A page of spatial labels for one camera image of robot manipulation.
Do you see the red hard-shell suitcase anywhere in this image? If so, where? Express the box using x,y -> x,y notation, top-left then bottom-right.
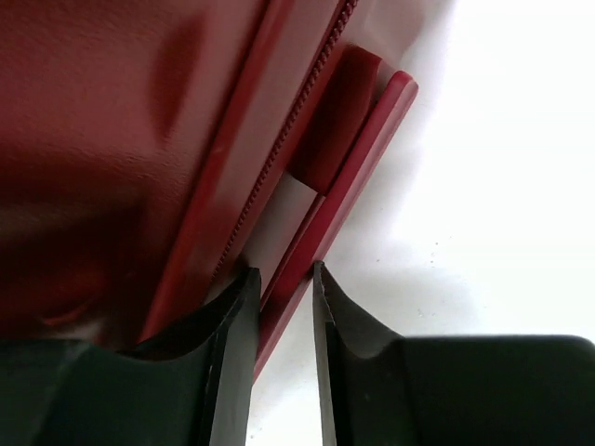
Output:
1,1 -> 429,368

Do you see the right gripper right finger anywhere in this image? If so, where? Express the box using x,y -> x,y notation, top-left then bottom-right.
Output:
312,263 -> 594,445

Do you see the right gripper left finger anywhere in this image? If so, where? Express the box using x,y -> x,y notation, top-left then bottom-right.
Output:
1,269 -> 261,445

